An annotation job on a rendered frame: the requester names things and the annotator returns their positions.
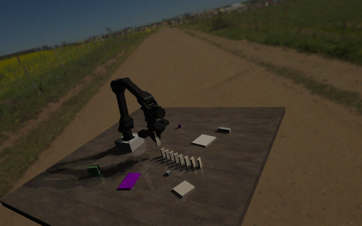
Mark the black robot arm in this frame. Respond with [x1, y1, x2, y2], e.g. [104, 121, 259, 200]
[110, 77, 166, 141]

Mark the green block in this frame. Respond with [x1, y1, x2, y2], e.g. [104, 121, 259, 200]
[87, 164, 102, 177]

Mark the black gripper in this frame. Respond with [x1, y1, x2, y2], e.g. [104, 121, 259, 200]
[138, 118, 169, 143]

